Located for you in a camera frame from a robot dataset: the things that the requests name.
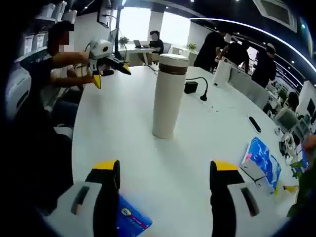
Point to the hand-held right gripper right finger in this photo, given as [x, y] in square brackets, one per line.
[237, 212]

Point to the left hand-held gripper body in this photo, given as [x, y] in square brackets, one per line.
[101, 48]

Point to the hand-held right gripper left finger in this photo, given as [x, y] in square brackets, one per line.
[81, 217]

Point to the white brown cup lid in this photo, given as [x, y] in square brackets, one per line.
[173, 63]

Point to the white water cup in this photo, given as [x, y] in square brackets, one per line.
[166, 106]

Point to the small potted plant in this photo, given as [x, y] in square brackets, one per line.
[191, 47]
[123, 40]

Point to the black monitor pole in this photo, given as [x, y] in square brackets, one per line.
[118, 29]

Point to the grey laptop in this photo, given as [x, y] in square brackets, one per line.
[140, 44]

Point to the monitor on stand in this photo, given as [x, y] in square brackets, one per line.
[105, 12]

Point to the white table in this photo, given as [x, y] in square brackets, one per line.
[123, 111]

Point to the blue booklet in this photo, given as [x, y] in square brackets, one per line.
[133, 219]

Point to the blue tissue pack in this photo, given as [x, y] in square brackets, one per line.
[263, 163]

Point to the yellow item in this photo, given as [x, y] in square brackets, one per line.
[291, 188]

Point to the green leafy plant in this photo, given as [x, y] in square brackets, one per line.
[304, 187]

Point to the black power adapter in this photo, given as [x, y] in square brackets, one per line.
[191, 88]

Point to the person's black shirt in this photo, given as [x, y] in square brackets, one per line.
[34, 128]

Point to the black remote control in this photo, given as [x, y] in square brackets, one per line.
[254, 124]

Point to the grey desk partition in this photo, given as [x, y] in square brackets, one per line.
[249, 85]

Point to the curved ceiling light strip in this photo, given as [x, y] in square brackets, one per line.
[259, 30]

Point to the ceiling air conditioner vent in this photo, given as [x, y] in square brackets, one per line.
[277, 12]

